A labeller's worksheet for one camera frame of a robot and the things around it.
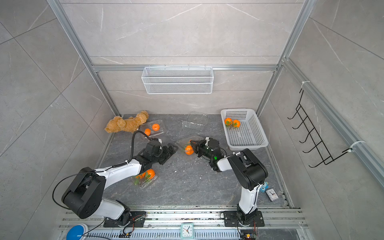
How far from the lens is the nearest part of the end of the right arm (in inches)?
29.3

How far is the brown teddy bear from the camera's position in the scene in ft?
3.30

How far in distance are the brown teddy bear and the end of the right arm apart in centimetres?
42
